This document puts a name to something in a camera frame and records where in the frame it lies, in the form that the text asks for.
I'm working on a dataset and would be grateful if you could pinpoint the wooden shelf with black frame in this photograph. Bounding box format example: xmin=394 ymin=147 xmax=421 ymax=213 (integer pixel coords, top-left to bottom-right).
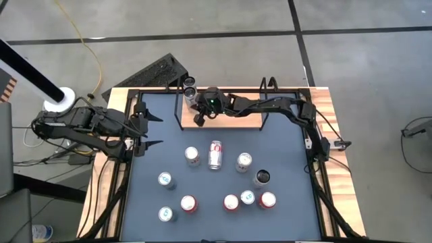
xmin=173 ymin=76 xmax=279 ymax=132

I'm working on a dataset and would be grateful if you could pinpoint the black pole white base stand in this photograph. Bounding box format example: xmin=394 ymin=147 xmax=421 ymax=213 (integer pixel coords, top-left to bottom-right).
xmin=0 ymin=38 xmax=76 ymax=114

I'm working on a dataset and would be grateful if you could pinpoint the white cable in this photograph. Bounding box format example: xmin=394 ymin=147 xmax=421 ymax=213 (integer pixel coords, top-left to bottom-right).
xmin=22 ymin=119 xmax=47 ymax=149

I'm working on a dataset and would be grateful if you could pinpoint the blue silver Red Bull can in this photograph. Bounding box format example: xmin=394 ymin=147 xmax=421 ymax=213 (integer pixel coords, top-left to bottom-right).
xmin=240 ymin=190 xmax=256 ymax=206
xmin=157 ymin=171 xmax=176 ymax=190
xmin=157 ymin=206 xmax=178 ymax=223

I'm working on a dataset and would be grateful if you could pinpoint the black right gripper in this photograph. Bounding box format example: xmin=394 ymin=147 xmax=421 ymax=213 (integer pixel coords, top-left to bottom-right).
xmin=192 ymin=86 xmax=229 ymax=128

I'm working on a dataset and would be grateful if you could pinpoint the white blue bottle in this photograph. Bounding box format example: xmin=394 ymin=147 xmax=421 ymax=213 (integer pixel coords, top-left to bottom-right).
xmin=32 ymin=224 xmax=54 ymax=243

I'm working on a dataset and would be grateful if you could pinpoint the grey stand foot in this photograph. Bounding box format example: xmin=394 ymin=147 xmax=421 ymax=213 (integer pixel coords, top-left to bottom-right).
xmin=401 ymin=119 xmax=432 ymax=139

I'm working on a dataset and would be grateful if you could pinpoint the small black grey device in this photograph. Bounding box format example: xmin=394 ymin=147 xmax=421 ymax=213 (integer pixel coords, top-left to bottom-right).
xmin=332 ymin=137 xmax=352 ymax=150

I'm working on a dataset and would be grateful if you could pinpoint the black power adapter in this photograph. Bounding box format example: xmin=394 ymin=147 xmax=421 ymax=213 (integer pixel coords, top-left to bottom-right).
xmin=67 ymin=153 xmax=94 ymax=166

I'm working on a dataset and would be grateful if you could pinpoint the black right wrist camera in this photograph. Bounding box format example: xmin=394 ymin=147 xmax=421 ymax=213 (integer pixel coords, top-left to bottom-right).
xmin=203 ymin=90 xmax=224 ymax=111

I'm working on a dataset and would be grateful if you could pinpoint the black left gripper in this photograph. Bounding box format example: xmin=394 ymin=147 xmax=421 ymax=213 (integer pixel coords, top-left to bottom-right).
xmin=130 ymin=101 xmax=164 ymax=158

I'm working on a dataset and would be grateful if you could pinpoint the orange striped panel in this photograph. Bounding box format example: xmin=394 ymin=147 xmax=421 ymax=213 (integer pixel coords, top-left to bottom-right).
xmin=0 ymin=69 xmax=18 ymax=103

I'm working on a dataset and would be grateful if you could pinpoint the black floor beam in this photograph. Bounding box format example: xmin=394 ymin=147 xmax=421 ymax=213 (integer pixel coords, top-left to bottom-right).
xmin=13 ymin=173 xmax=87 ymax=204

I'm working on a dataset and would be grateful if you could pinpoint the silver Diet Coke can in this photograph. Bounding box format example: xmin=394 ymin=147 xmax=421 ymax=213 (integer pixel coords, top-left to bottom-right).
xmin=207 ymin=140 xmax=223 ymax=171
xmin=184 ymin=146 xmax=200 ymax=167
xmin=235 ymin=152 xmax=253 ymax=173

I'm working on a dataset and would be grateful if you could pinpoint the black floor cable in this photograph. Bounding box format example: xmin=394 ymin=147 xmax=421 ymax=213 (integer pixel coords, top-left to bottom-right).
xmin=400 ymin=116 xmax=432 ymax=175

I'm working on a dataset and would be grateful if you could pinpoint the black perforated panel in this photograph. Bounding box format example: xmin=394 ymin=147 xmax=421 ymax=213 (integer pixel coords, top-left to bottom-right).
xmin=101 ymin=53 xmax=189 ymax=102

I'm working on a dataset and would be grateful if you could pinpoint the yellow cable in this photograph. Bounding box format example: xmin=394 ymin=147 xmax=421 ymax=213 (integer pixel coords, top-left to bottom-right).
xmin=53 ymin=0 xmax=103 ymax=99

